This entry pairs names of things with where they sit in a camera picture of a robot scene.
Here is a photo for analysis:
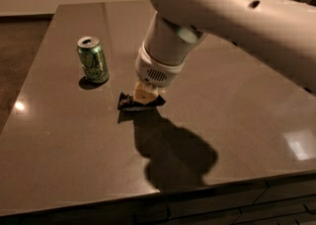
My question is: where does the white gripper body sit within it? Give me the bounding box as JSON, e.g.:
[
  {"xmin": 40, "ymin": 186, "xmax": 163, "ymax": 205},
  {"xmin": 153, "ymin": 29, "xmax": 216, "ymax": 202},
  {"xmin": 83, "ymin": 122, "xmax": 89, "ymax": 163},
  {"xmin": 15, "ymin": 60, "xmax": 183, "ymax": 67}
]
[{"xmin": 135, "ymin": 45, "xmax": 184, "ymax": 88}]

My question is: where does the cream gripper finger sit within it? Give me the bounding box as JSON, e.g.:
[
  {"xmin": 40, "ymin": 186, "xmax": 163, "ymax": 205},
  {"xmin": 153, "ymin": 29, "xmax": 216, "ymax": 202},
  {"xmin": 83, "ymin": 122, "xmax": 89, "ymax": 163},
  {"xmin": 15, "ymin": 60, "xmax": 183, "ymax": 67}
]
[{"xmin": 133, "ymin": 81, "xmax": 159, "ymax": 105}]

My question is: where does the black rxbar chocolate wrapper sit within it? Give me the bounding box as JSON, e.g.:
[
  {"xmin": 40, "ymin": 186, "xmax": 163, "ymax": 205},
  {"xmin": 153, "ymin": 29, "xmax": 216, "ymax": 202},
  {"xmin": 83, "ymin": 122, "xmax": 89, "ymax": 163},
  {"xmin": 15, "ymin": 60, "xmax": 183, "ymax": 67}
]
[{"xmin": 118, "ymin": 93, "xmax": 166, "ymax": 112}]

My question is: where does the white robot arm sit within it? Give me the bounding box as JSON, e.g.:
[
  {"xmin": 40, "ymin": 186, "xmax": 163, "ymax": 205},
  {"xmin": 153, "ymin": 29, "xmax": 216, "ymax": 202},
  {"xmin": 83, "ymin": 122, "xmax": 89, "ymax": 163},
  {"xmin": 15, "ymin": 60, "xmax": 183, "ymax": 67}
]
[{"xmin": 133, "ymin": 0, "xmax": 316, "ymax": 105}]

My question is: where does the green soda can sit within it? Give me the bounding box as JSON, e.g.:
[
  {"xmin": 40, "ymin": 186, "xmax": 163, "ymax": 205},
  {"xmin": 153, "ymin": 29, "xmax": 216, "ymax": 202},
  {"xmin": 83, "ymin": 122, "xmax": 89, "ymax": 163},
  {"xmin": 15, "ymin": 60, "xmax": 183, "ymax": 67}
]
[{"xmin": 77, "ymin": 36, "xmax": 110, "ymax": 84}]

